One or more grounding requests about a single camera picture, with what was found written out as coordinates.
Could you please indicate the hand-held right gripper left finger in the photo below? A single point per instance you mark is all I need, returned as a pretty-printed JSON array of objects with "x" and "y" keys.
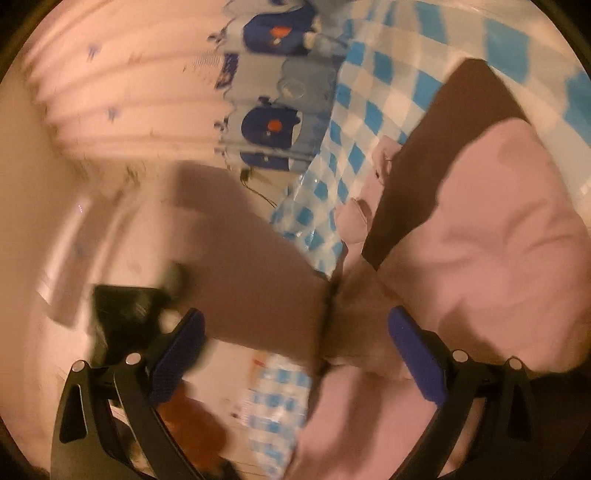
[{"x": 178, "y": 353}]

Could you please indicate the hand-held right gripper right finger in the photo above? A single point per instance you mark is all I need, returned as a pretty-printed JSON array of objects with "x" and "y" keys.
[{"x": 415, "y": 357}]

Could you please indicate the pink and brown garment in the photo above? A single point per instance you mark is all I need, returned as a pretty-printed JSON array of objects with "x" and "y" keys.
[{"x": 498, "y": 221}]

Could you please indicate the orange-brown object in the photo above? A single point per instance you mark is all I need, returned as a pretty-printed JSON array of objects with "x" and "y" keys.
[{"x": 189, "y": 427}]

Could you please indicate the pink whale print curtain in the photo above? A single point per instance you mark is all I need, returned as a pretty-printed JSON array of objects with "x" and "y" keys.
[{"x": 138, "y": 92}]

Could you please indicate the blue white checkered cloth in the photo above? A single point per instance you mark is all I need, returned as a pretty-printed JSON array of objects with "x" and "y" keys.
[{"x": 397, "y": 106}]

